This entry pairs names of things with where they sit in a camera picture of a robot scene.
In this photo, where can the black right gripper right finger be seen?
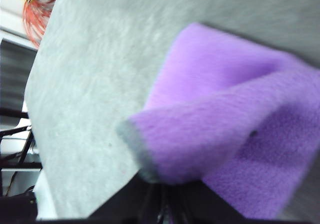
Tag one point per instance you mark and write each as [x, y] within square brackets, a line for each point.
[195, 204]

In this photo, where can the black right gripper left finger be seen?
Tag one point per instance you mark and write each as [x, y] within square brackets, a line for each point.
[140, 201]

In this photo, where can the purple towel with grey hem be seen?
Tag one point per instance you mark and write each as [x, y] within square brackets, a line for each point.
[212, 96]

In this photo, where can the grey table cloth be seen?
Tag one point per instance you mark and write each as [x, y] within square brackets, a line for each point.
[87, 84]

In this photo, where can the dark window panel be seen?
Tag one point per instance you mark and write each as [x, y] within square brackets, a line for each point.
[15, 74]

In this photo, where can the black metal frame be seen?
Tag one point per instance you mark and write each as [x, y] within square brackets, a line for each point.
[20, 144]

